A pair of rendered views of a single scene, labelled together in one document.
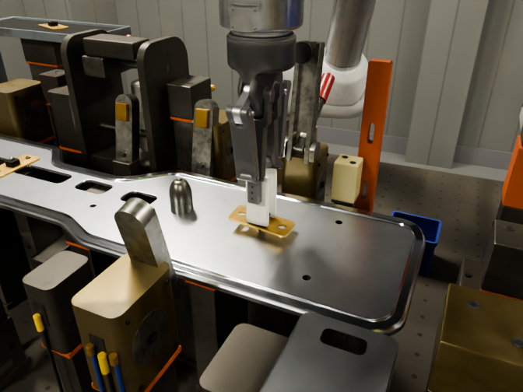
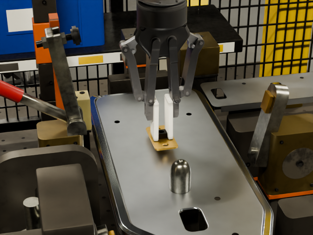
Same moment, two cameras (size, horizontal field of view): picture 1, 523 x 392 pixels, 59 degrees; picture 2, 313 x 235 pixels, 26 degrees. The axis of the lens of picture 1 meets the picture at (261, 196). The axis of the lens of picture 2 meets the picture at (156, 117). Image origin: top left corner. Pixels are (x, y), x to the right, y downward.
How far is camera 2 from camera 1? 136 cm
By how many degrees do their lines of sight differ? 102
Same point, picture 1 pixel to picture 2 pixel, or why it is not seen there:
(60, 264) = (298, 208)
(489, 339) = (206, 39)
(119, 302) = (303, 117)
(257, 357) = (249, 119)
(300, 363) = (245, 98)
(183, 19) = not seen: outside the picture
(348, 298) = (188, 99)
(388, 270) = not seen: hidden behind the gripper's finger
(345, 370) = (233, 89)
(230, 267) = (214, 137)
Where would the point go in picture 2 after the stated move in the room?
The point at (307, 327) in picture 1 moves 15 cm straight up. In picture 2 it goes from (223, 102) to (227, 26)
